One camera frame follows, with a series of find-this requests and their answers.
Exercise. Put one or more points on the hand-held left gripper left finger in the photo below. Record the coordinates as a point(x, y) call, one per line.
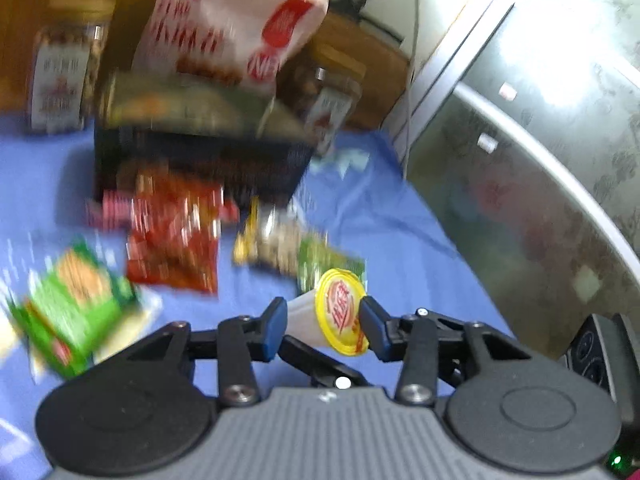
point(272, 331)

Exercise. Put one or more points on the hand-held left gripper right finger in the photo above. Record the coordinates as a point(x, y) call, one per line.
point(372, 327)

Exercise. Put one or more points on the yellow-lidded jelly cup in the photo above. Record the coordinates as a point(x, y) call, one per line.
point(337, 317)

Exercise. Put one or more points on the small green snack packet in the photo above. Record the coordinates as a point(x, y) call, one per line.
point(325, 265)

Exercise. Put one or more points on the yellow nut packet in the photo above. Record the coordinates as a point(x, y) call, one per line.
point(272, 242)

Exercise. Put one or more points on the red snack packet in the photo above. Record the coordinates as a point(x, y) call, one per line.
point(175, 232)

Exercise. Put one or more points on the black sheep-print tin box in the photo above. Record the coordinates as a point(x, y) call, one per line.
point(200, 160)

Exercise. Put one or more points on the large green cracker packet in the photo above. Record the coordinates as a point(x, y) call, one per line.
point(75, 305)

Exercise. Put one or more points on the small pink snack packet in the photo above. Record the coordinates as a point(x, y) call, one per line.
point(107, 207)

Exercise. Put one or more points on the blue printed blanket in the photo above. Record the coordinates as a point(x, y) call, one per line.
point(390, 230)

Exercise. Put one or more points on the silver refrigerator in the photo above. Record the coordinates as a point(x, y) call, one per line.
point(525, 150)

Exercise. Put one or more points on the clear jar of dark nuts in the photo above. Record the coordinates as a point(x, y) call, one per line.
point(327, 95)

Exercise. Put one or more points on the pink snack bag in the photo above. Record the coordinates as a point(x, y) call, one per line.
point(225, 25)

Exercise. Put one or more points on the clear jar of pale nuts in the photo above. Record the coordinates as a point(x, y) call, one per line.
point(62, 75)

